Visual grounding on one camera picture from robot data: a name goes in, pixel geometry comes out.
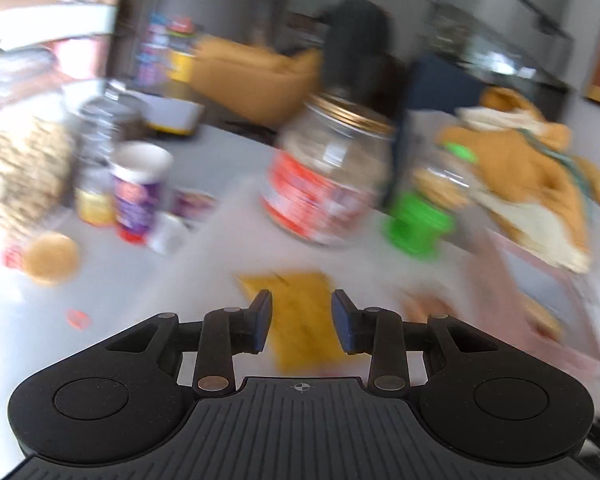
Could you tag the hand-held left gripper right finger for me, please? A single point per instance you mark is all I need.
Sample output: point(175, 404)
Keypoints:
point(344, 322)

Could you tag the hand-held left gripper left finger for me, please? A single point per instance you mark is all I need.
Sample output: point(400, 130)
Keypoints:
point(260, 320)

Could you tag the yellow snack packet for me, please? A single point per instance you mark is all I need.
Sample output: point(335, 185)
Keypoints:
point(300, 310)

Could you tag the pink cardboard box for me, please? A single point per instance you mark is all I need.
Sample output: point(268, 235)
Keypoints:
point(540, 305)

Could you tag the small purple snack cup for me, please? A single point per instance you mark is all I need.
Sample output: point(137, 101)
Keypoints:
point(194, 205)

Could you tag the green gumball dispenser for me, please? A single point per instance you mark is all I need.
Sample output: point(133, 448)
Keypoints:
point(425, 210)

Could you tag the peanut jar with red label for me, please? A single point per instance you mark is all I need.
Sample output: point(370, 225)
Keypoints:
point(325, 180)

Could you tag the purple paper cup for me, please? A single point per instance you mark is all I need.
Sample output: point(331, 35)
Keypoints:
point(137, 195)

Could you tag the small red wrapper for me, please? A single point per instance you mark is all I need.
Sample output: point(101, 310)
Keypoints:
point(78, 319)

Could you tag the round beige cookie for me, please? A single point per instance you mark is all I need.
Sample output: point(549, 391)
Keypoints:
point(51, 259)

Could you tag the white and yellow tray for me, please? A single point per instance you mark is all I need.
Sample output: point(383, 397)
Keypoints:
point(175, 117)

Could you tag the yellow blanket pile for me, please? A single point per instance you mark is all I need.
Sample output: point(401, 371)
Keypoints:
point(525, 175)

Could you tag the yellow armchair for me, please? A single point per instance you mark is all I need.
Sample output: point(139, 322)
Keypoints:
point(255, 82)

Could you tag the dark blue cabinet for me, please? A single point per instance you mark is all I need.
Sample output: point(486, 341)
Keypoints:
point(445, 87)

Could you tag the dark hanging jacket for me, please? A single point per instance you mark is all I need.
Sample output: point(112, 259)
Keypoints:
point(360, 50)

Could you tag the colourful toy bottles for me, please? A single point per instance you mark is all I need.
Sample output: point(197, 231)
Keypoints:
point(170, 47)

